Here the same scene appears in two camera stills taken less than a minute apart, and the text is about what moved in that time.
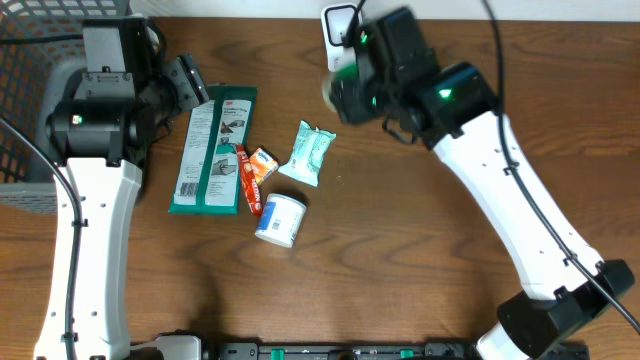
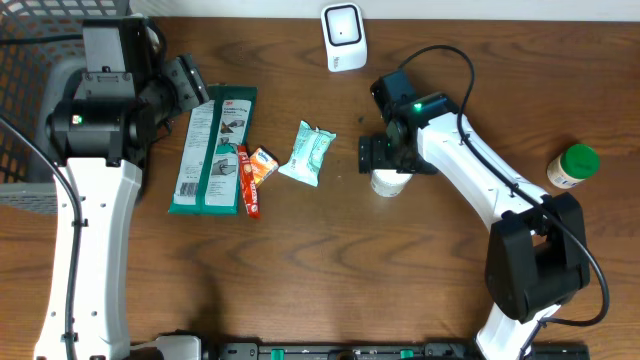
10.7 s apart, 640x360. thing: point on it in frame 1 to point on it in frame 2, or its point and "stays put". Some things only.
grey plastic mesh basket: (39, 39) stays put
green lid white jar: (341, 92) to (569, 169)
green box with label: (206, 183) stays put
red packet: (249, 181) stays put
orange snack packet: (264, 165) stays put
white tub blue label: (280, 220) to (387, 182)
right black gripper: (364, 105) to (376, 157)
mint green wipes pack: (308, 150) stays put
